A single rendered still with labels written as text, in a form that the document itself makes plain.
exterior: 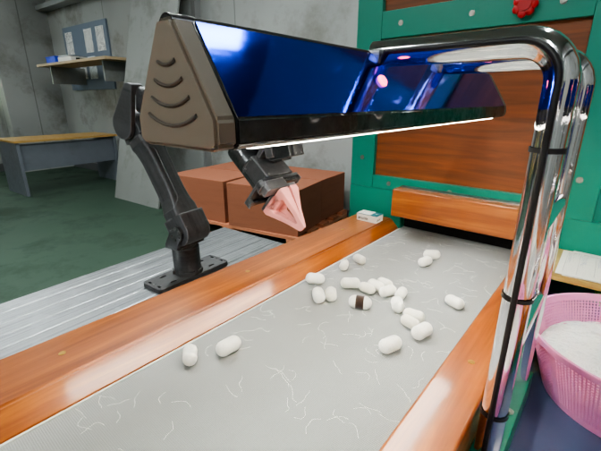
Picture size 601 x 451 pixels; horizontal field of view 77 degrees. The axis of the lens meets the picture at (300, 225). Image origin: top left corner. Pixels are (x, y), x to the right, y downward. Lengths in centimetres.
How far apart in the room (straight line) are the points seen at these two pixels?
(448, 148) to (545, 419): 60
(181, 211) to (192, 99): 65
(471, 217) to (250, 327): 55
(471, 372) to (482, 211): 46
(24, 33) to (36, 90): 80
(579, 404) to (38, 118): 730
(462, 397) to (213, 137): 38
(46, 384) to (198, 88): 41
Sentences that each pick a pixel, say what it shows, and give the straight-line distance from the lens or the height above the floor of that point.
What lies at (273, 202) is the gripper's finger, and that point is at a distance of 68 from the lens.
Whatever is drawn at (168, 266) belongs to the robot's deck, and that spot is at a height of 67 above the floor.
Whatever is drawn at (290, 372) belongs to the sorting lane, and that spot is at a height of 74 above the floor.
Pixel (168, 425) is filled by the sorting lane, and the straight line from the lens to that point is 47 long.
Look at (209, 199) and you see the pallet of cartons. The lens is 304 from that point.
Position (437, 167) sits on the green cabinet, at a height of 91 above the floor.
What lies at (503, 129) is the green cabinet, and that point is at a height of 101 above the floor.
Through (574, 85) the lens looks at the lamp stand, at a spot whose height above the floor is 108.
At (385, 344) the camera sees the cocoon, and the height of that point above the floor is 76.
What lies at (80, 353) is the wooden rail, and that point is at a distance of 57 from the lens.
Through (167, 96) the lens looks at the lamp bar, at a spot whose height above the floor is 107.
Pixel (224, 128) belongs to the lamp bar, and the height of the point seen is 105.
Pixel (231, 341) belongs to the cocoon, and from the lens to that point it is 54.
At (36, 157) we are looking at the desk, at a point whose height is 44.
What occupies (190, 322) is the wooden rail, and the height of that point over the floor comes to 76.
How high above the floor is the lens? 107
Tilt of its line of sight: 18 degrees down
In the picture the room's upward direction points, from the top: straight up
